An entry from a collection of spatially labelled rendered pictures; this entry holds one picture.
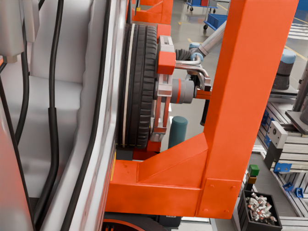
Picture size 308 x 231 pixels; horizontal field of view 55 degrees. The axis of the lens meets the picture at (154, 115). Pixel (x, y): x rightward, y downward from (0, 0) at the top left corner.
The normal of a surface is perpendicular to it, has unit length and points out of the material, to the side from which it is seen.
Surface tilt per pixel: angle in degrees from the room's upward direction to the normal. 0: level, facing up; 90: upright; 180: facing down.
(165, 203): 90
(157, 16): 90
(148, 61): 46
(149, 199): 90
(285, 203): 0
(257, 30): 90
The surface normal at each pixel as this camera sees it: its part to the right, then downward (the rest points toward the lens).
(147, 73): 0.07, -0.10
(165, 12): 0.01, 0.47
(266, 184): 0.11, -0.88
